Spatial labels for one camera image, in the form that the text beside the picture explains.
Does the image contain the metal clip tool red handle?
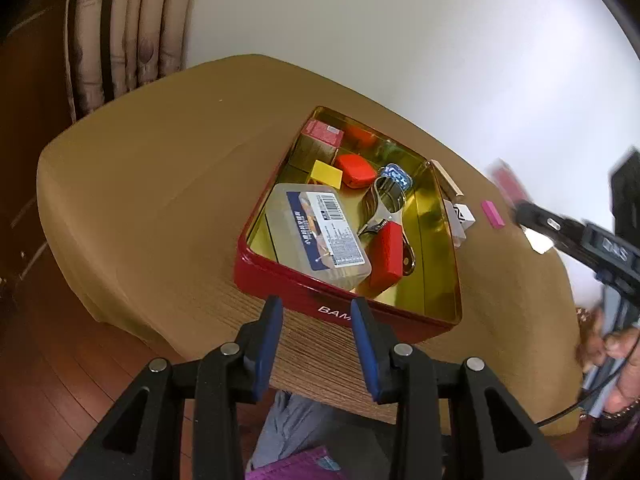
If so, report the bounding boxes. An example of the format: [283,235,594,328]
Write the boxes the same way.
[356,175,417,297]

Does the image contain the person's right hand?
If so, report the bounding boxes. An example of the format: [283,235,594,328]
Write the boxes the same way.
[602,327,640,417]

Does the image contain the long pink item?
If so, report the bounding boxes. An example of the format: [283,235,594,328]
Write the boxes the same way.
[487,159,532,207]

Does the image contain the purple cloth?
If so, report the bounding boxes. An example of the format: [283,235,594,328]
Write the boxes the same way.
[245,447,347,480]

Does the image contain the red tin box gold interior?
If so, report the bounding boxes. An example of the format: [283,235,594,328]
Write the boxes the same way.
[233,106,464,344]

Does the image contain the brown tablecloth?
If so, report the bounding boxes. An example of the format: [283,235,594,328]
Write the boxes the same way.
[36,54,587,437]

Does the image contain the red carton box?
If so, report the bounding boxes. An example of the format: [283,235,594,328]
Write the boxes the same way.
[299,117,347,154]

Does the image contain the pink eraser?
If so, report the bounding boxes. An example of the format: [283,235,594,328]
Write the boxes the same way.
[481,200,506,229]

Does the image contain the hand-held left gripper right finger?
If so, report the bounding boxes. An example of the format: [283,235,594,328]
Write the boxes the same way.
[350,297,576,480]

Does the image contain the person's grey-blue trousers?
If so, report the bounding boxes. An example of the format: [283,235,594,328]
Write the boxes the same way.
[250,390,397,480]

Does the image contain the brown wooden door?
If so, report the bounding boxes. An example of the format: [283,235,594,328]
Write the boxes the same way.
[0,0,77,281]

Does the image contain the person's right forearm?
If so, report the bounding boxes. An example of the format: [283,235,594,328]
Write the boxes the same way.
[586,402,640,480]

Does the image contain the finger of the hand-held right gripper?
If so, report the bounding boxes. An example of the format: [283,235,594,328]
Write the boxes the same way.
[515,200,590,257]

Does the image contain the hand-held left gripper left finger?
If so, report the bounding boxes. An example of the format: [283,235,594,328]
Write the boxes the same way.
[60,295,284,480]

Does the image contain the yellow block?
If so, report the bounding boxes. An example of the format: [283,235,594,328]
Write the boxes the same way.
[310,160,344,190]

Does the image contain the black cable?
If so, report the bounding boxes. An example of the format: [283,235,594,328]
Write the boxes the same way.
[537,360,632,427]

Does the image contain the blue white glossy item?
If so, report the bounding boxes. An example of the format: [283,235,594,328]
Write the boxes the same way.
[380,162,414,194]

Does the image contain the wooden stick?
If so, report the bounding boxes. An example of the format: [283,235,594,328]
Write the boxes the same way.
[430,159,465,199]

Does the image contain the white box black logo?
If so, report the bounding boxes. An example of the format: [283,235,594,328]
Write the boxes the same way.
[442,199,476,249]

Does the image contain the beige leaf-print curtain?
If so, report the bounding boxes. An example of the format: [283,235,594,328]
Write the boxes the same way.
[65,0,202,124]

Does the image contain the red rounded case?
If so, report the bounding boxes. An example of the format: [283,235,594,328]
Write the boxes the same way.
[334,153,378,190]

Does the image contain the clear plastic box with label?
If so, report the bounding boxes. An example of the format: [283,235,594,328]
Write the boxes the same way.
[265,182,374,292]

